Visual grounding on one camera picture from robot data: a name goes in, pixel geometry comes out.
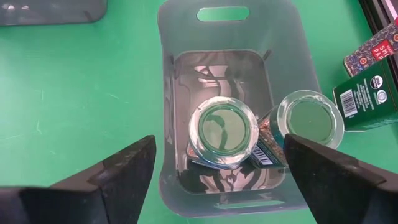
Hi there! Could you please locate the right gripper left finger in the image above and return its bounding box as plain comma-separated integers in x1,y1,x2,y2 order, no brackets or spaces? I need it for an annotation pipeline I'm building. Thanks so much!
0,134,157,224

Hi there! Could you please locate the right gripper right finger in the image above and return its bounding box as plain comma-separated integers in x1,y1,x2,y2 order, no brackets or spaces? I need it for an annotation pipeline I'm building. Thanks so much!
283,133,398,224

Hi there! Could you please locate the green-lid glass spice jar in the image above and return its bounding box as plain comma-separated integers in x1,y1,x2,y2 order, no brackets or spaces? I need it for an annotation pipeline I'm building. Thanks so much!
248,90,346,169
186,96,260,170

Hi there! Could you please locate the dark green spice box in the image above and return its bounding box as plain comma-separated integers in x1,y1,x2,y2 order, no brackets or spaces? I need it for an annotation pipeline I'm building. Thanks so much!
332,60,398,132

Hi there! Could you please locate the green table mat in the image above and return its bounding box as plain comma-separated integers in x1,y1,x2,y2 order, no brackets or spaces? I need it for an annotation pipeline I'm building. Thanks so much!
0,0,398,224

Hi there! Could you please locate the red-lid patterned spice tin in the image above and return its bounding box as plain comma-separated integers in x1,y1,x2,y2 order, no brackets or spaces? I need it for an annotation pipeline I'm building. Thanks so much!
343,18,398,78

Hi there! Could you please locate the grey translucent plastic bin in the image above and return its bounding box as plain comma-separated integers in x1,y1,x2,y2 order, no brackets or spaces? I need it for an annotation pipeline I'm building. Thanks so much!
0,0,108,26
157,0,323,218

